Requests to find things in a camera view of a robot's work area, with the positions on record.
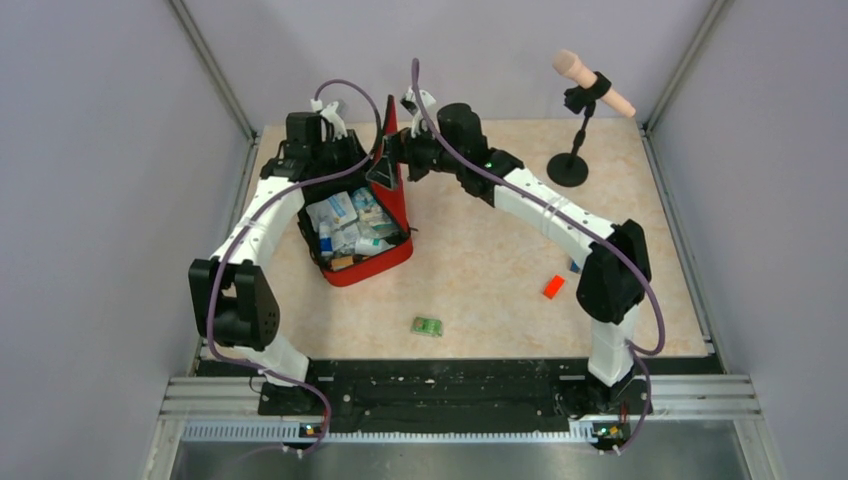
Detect beige microphone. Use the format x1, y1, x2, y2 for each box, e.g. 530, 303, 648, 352
552, 50, 636, 118

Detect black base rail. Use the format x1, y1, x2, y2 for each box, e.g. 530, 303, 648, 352
198, 357, 723, 437

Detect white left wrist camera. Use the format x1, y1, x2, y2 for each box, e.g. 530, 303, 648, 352
310, 98, 348, 141

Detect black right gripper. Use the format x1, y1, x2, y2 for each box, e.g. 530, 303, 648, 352
368, 117, 464, 192

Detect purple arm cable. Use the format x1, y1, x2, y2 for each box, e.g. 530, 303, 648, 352
205, 79, 386, 455
410, 58, 667, 455

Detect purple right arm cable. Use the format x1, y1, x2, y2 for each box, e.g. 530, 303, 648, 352
410, 58, 667, 455

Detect white blue tube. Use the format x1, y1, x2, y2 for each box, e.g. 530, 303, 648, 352
318, 222, 334, 258

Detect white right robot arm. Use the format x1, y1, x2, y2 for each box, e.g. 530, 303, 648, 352
368, 103, 651, 412

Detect small teal pad packet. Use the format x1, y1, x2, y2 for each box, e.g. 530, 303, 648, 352
350, 187, 378, 211

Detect white bottle green label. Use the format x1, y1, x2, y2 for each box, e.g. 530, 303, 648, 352
354, 237, 394, 257

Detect orange small box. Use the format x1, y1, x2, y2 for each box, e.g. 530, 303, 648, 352
542, 275, 566, 299

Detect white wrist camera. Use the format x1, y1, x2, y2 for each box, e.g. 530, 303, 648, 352
400, 86, 436, 138
310, 98, 348, 141

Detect bandage roll packet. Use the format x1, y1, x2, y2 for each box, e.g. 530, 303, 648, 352
331, 223, 360, 255

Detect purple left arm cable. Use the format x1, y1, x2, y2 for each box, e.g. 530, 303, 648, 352
205, 79, 386, 455

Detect black microphone stand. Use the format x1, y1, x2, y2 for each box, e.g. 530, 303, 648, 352
547, 71, 611, 188

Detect green wind oil box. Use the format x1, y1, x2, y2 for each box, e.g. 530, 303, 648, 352
410, 316, 443, 337

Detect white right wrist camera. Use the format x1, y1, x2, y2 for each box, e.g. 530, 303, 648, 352
400, 86, 436, 138

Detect blue gauze packet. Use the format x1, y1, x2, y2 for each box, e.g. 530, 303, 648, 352
306, 192, 358, 230

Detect clear bag wipe sachets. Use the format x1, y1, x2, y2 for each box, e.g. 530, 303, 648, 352
358, 204, 400, 239

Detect red black medicine kit case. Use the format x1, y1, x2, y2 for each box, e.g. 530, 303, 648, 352
286, 112, 413, 287

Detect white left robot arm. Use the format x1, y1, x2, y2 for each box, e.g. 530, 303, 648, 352
188, 108, 367, 414

